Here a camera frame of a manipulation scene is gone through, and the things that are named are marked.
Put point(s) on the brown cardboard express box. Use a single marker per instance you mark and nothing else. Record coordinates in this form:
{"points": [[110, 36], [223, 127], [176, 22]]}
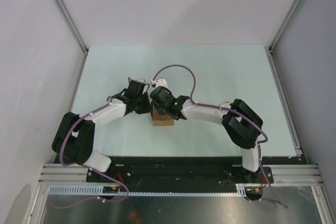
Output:
{"points": [[160, 120]]}

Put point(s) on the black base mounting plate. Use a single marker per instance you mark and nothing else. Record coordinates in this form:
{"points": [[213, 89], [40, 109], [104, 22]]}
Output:
{"points": [[192, 186]]}

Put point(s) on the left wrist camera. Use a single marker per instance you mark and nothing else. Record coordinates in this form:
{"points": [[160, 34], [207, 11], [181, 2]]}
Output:
{"points": [[140, 80]]}

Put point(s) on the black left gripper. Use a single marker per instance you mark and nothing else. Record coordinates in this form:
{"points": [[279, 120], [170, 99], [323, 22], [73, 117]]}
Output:
{"points": [[147, 108]]}

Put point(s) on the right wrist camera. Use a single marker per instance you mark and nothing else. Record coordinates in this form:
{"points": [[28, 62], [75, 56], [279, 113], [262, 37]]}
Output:
{"points": [[159, 83]]}

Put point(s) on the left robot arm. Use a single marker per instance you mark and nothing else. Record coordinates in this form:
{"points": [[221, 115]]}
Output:
{"points": [[74, 140]]}

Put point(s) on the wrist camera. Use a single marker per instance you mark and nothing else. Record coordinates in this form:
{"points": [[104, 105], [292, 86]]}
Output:
{"points": [[159, 83], [140, 80]]}

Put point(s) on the left aluminium corner post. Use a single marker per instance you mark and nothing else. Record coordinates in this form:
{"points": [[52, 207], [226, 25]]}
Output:
{"points": [[71, 25]]}

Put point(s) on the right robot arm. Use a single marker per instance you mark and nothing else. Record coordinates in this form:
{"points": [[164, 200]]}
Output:
{"points": [[241, 123]]}

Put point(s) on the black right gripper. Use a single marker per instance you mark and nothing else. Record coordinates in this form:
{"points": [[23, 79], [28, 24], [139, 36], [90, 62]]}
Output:
{"points": [[158, 109]]}

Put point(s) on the aluminium corner post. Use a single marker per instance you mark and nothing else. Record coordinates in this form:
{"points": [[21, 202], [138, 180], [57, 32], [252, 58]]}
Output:
{"points": [[71, 25], [289, 17]]}

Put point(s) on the right aluminium corner post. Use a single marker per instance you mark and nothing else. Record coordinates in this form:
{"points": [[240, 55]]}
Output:
{"points": [[289, 17]]}

